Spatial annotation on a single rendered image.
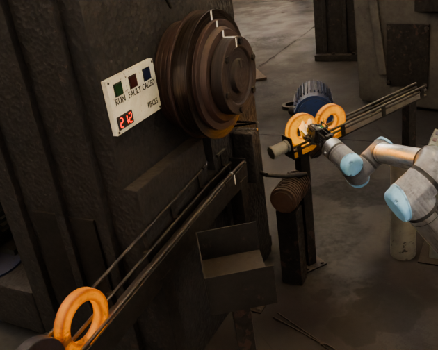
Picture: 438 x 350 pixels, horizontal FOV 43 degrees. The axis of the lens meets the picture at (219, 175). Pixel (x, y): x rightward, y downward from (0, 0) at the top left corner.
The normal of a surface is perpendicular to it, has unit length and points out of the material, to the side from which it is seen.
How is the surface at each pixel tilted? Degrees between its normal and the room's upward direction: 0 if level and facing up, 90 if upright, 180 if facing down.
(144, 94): 90
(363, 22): 90
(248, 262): 5
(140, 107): 90
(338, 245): 0
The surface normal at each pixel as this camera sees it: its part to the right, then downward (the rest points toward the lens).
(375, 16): -0.65, 0.40
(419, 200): 0.20, 0.26
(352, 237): -0.13, -0.89
